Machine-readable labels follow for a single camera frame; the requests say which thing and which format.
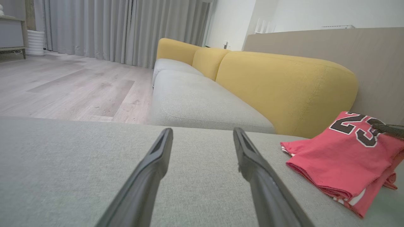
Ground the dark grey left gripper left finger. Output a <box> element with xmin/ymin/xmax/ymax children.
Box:
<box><xmin>95</xmin><ymin>127</ymin><xmax>174</xmax><ymax>227</ymax></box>

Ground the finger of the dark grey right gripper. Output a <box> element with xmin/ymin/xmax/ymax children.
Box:
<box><xmin>371</xmin><ymin>123</ymin><xmax>404</xmax><ymax>139</ymax></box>

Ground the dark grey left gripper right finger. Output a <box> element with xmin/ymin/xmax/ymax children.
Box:
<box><xmin>233</xmin><ymin>127</ymin><xmax>316</xmax><ymax>227</ymax></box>

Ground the red and white basketball jersey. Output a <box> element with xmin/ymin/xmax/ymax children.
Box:
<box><xmin>280</xmin><ymin>111</ymin><xmax>404</xmax><ymax>219</ymax></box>

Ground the grey sofa chaise cushion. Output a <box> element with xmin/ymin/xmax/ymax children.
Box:
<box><xmin>0</xmin><ymin>116</ymin><xmax>404</xmax><ymax>227</ymax></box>

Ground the grey sofa seat cushion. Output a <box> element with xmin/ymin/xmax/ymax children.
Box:
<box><xmin>148</xmin><ymin>69</ymin><xmax>276</xmax><ymax>135</ymax></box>
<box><xmin>152</xmin><ymin>58</ymin><xmax>204</xmax><ymax>87</ymax></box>

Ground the yellow sofa backrest cushion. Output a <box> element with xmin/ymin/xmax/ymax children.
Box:
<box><xmin>192</xmin><ymin>47</ymin><xmax>231</xmax><ymax>82</ymax></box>
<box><xmin>215</xmin><ymin>51</ymin><xmax>359</xmax><ymax>139</ymax></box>

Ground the grey pleated curtain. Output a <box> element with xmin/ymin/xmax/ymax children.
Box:
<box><xmin>33</xmin><ymin>0</ymin><xmax>132</xmax><ymax>65</ymax></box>
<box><xmin>130</xmin><ymin>0</ymin><xmax>211</xmax><ymax>69</ymax></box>

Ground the grey wooden TV cabinet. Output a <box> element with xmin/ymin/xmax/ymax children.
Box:
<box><xmin>0</xmin><ymin>15</ymin><xmax>27</xmax><ymax>60</ymax></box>

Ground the grey cabinet door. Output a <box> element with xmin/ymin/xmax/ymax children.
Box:
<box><xmin>0</xmin><ymin>20</ymin><xmax>25</xmax><ymax>49</ymax></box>

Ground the brown tree trunk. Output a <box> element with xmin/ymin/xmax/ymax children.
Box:
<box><xmin>25</xmin><ymin>0</ymin><xmax>37</xmax><ymax>31</ymax></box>

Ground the white wire rack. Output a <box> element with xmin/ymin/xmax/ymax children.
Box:
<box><xmin>254</xmin><ymin>18</ymin><xmax>277</xmax><ymax>34</ymax></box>

